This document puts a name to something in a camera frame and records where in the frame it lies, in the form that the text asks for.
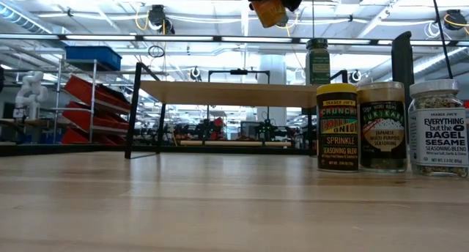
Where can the wooden shelf with black frame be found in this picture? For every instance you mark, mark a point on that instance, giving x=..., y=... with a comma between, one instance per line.
x=238, y=94

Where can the red angled storage bin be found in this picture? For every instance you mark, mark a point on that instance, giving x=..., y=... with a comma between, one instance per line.
x=73, y=137
x=84, y=116
x=91, y=92

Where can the black rig with green lights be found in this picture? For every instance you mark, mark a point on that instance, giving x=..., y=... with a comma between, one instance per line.
x=267, y=129

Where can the white-lidded bagel seasoning jar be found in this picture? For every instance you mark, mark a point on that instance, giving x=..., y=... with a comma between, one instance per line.
x=438, y=138

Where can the yellow-lidded chili onion jar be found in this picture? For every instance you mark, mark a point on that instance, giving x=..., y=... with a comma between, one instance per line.
x=337, y=135

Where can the black upright post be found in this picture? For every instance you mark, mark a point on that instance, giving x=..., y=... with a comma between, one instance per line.
x=401, y=61

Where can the blue plastic bin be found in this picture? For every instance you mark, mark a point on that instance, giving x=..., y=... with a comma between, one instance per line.
x=93, y=58

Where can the orange turmeric spice jar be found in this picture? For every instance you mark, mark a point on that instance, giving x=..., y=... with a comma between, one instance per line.
x=270, y=12

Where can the overhead light rail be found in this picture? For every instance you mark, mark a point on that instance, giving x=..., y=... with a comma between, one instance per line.
x=366, y=41

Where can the grey metal storage rack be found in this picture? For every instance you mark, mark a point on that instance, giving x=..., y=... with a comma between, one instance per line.
x=57, y=98

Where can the furikake seasoning jar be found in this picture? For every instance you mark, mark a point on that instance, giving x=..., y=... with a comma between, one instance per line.
x=383, y=135

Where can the green oregano spice jar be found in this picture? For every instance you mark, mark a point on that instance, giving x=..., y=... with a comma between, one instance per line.
x=318, y=63

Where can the black rig with red parts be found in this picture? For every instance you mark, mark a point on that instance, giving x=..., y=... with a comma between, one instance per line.
x=212, y=129

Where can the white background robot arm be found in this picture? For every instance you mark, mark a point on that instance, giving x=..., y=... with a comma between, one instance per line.
x=31, y=91

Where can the brown background workbench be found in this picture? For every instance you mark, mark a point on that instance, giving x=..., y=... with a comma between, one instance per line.
x=22, y=122

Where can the blue crate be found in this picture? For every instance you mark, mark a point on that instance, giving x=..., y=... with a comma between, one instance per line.
x=51, y=138

